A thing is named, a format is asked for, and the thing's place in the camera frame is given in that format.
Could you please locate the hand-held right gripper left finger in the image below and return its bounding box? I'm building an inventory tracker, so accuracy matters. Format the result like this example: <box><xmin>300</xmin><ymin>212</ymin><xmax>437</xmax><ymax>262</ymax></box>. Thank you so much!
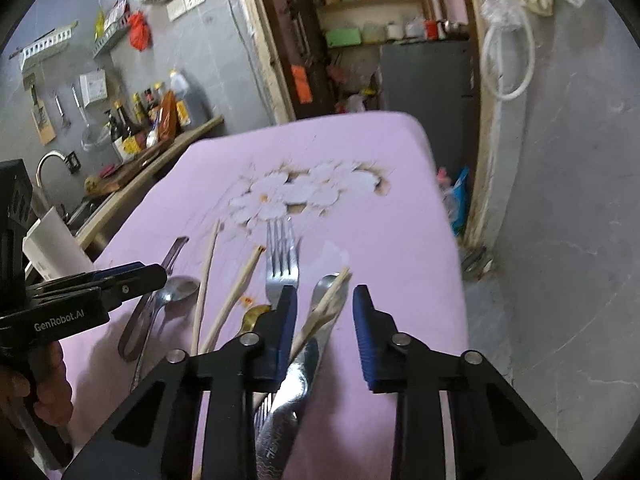
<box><xmin>60</xmin><ymin>284</ymin><xmax>301</xmax><ymax>480</ymax></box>

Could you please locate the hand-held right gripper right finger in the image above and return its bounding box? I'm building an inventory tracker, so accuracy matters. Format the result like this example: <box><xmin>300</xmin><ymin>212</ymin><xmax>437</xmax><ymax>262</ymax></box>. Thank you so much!
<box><xmin>352</xmin><ymin>284</ymin><xmax>586</xmax><ymax>480</ymax></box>

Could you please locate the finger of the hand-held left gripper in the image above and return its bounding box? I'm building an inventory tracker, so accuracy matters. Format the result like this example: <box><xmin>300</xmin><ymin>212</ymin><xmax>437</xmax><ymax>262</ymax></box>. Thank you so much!
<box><xmin>27</xmin><ymin>261</ymin><xmax>148</xmax><ymax>297</ymax></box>
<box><xmin>30</xmin><ymin>266</ymin><xmax>168</xmax><ymax>311</ymax></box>

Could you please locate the gold spoon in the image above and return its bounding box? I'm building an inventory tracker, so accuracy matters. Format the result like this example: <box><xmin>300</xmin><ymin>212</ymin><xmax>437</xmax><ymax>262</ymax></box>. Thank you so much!
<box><xmin>240</xmin><ymin>304</ymin><xmax>273</xmax><ymax>336</ymax></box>

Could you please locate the plain steel spoon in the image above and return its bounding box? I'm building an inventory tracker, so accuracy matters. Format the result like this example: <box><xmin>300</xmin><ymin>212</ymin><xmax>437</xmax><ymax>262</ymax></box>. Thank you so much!
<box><xmin>131</xmin><ymin>275</ymin><xmax>201</xmax><ymax>393</ymax></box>

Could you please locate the wooden chopstick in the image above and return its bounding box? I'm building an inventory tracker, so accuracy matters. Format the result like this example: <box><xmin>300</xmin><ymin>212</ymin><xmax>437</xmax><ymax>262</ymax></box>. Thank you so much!
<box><xmin>295</xmin><ymin>272</ymin><xmax>352</xmax><ymax>358</ymax></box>
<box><xmin>290</xmin><ymin>266</ymin><xmax>351</xmax><ymax>356</ymax></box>
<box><xmin>200</xmin><ymin>245</ymin><xmax>266</xmax><ymax>353</ymax></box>
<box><xmin>190</xmin><ymin>217</ymin><xmax>221</xmax><ymax>356</ymax></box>

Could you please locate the dark looped metal utensil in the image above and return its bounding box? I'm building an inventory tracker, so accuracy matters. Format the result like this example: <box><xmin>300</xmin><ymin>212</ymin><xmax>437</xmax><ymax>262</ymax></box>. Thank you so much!
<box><xmin>117</xmin><ymin>236</ymin><xmax>190</xmax><ymax>362</ymax></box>

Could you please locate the steel fork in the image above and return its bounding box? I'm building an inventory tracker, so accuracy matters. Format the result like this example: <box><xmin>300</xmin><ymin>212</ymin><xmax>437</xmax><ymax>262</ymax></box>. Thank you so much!
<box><xmin>252</xmin><ymin>392</ymin><xmax>281</xmax><ymax>441</ymax></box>
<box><xmin>265</xmin><ymin>217</ymin><xmax>301</xmax><ymax>308</ymax></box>

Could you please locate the white utensil holder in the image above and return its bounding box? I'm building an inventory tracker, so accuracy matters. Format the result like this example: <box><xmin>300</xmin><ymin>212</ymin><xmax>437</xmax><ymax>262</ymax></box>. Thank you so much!
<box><xmin>22</xmin><ymin>205</ymin><xmax>95</xmax><ymax>281</ymax></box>

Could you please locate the embossed steel spoon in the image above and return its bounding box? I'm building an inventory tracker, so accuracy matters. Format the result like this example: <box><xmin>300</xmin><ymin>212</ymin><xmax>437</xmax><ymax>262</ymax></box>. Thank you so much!
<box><xmin>255</xmin><ymin>273</ymin><xmax>342</xmax><ymax>480</ymax></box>

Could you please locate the person's left hand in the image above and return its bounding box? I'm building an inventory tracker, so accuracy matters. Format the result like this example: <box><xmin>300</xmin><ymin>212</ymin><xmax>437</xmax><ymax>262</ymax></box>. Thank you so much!
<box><xmin>0</xmin><ymin>341</ymin><xmax>75</xmax><ymax>431</ymax></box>

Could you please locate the wooden cutting board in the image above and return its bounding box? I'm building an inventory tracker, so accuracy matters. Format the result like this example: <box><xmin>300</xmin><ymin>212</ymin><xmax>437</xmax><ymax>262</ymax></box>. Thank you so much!
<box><xmin>97</xmin><ymin>137</ymin><xmax>173</xmax><ymax>193</ymax></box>

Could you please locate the pink floral tablecloth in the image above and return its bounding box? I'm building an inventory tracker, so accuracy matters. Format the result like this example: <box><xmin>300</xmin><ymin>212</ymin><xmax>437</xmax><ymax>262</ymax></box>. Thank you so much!
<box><xmin>60</xmin><ymin>110</ymin><xmax>468</xmax><ymax>480</ymax></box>

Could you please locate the steel faucet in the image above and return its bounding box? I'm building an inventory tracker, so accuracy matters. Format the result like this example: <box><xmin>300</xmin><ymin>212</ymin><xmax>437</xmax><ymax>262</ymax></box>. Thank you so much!
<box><xmin>36</xmin><ymin>150</ymin><xmax>68</xmax><ymax>211</ymax></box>

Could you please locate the dark glass sauce bottle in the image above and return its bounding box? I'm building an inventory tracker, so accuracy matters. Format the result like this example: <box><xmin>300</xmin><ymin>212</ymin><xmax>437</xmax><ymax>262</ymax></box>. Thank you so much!
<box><xmin>114</xmin><ymin>101</ymin><xmax>143</xmax><ymax>158</ymax></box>

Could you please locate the small dark sauce bottle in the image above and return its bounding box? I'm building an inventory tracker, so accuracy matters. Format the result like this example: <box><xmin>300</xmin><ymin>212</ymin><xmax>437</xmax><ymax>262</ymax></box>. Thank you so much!
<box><xmin>105</xmin><ymin>110</ymin><xmax>126</xmax><ymax>161</ymax></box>

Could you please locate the wooden kitchen counter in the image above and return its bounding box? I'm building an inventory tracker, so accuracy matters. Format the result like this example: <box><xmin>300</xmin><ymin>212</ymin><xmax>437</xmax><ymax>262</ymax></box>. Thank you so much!
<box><xmin>75</xmin><ymin>115</ymin><xmax>224</xmax><ymax>261</ymax></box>

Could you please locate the yellow-capped bottle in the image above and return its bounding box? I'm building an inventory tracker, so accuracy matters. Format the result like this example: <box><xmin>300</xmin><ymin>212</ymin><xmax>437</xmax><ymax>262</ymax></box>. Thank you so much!
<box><xmin>131</xmin><ymin>92</ymin><xmax>151</xmax><ymax>128</ymax></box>

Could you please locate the brown sauce pouch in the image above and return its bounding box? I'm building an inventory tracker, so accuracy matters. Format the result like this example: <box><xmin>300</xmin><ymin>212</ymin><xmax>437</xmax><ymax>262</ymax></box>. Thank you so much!
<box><xmin>157</xmin><ymin>90</ymin><xmax>178</xmax><ymax>141</ymax></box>

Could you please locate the hanging wooden board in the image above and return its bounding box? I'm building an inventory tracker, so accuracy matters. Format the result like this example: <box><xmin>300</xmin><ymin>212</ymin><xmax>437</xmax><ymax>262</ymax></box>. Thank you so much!
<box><xmin>22</xmin><ymin>74</ymin><xmax>57</xmax><ymax>146</ymax></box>

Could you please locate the red-capped sauce bottle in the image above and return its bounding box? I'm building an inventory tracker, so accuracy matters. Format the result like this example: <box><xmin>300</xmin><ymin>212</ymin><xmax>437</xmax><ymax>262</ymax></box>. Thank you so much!
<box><xmin>144</xmin><ymin>89</ymin><xmax>161</xmax><ymax>126</ymax></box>

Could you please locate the blue packet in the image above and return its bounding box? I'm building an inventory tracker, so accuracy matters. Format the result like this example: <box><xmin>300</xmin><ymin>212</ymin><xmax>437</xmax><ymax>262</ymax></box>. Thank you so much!
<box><xmin>450</xmin><ymin>166</ymin><xmax>471</xmax><ymax>236</ymax></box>

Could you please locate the hanging metal spatula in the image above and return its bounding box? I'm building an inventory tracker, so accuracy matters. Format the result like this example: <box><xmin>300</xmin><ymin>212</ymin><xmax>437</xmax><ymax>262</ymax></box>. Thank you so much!
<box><xmin>52</xmin><ymin>92</ymin><xmax>71</xmax><ymax>131</ymax></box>

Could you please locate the cooking oil bottle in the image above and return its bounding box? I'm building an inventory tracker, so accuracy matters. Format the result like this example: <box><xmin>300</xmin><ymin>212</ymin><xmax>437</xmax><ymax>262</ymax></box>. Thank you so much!
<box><xmin>169</xmin><ymin>70</ymin><xmax>193</xmax><ymax>128</ymax></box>

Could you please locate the red plastic bag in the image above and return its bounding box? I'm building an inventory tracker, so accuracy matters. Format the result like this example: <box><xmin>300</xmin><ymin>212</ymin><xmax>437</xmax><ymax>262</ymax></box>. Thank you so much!
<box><xmin>129</xmin><ymin>11</ymin><xmax>152</xmax><ymax>52</ymax></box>

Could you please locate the orange sticker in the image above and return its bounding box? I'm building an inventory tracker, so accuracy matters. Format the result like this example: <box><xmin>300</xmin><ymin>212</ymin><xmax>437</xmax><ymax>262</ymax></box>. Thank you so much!
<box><xmin>291</xmin><ymin>65</ymin><xmax>313</xmax><ymax>103</ymax></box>

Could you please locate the grey cabinet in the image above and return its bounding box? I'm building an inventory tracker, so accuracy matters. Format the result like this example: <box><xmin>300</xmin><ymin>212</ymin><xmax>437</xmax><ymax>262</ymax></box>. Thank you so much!
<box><xmin>380</xmin><ymin>40</ymin><xmax>481</xmax><ymax>181</ymax></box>

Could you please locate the green box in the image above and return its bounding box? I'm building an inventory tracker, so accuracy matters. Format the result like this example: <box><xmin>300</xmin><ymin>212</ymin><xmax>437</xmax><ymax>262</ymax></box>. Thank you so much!
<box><xmin>326</xmin><ymin>27</ymin><xmax>362</xmax><ymax>48</ymax></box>

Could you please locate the wooden shelf unit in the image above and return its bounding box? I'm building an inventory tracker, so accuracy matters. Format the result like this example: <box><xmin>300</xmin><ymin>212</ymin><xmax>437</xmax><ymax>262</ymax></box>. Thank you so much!
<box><xmin>305</xmin><ymin>0</ymin><xmax>436</xmax><ymax>51</ymax></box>

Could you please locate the hanging wire strainer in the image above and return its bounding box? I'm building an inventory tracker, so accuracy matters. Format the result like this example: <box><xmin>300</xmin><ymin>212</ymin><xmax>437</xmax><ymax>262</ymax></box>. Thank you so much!
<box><xmin>71</xmin><ymin>85</ymin><xmax>110</xmax><ymax>151</ymax></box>

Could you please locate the white wall box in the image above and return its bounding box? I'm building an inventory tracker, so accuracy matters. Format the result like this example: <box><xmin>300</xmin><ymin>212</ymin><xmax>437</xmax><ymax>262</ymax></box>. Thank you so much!
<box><xmin>80</xmin><ymin>70</ymin><xmax>108</xmax><ymax>108</ymax></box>

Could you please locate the metal wall shelf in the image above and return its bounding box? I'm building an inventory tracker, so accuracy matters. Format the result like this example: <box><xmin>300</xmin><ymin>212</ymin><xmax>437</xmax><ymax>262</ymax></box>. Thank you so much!
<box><xmin>91</xmin><ymin>22</ymin><xmax>132</xmax><ymax>58</ymax></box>

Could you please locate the white wall rack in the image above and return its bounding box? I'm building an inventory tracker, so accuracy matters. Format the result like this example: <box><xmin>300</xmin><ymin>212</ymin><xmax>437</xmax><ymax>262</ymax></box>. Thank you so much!
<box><xmin>7</xmin><ymin>21</ymin><xmax>80</xmax><ymax>72</ymax></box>

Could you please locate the wooden door frame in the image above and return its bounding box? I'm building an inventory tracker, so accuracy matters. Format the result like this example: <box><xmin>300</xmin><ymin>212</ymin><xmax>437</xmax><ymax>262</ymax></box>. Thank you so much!
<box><xmin>232</xmin><ymin>0</ymin><xmax>296</xmax><ymax>126</ymax></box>

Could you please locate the white hose loop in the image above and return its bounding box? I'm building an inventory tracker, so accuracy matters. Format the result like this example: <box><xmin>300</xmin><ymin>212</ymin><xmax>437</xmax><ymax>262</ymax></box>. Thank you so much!
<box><xmin>481</xmin><ymin>7</ymin><xmax>536</xmax><ymax>101</ymax></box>

